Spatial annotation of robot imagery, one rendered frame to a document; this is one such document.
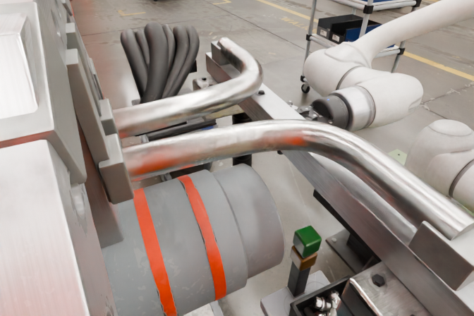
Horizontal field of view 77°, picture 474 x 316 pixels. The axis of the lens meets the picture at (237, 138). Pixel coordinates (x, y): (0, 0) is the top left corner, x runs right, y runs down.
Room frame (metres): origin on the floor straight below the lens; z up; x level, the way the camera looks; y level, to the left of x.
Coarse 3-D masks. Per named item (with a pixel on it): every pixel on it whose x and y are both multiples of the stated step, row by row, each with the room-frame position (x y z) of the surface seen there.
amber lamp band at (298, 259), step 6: (294, 246) 0.36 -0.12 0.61; (294, 252) 0.35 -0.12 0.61; (294, 258) 0.34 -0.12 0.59; (300, 258) 0.33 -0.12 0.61; (306, 258) 0.33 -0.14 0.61; (312, 258) 0.33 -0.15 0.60; (300, 264) 0.33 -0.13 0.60; (306, 264) 0.33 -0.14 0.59; (312, 264) 0.33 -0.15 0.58; (300, 270) 0.32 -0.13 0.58
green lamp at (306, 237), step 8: (296, 232) 0.35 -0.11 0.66; (304, 232) 0.35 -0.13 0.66; (312, 232) 0.35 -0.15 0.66; (296, 240) 0.35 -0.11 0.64; (304, 240) 0.34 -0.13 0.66; (312, 240) 0.34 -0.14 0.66; (320, 240) 0.34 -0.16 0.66; (304, 248) 0.33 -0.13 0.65; (312, 248) 0.33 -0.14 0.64; (304, 256) 0.32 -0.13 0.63
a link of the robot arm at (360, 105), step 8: (344, 88) 0.54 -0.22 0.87; (352, 88) 0.53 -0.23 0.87; (360, 88) 0.53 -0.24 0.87; (336, 96) 0.52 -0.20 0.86; (344, 96) 0.51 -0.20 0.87; (352, 96) 0.50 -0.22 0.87; (360, 96) 0.51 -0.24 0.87; (368, 96) 0.51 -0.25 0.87; (352, 104) 0.49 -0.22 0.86; (360, 104) 0.49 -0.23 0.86; (368, 104) 0.50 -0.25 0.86; (352, 112) 0.48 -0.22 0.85; (360, 112) 0.48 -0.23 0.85; (368, 112) 0.49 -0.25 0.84; (352, 120) 0.48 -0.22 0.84; (360, 120) 0.48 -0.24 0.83; (368, 120) 0.49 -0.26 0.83; (352, 128) 0.48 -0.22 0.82; (360, 128) 0.49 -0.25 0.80
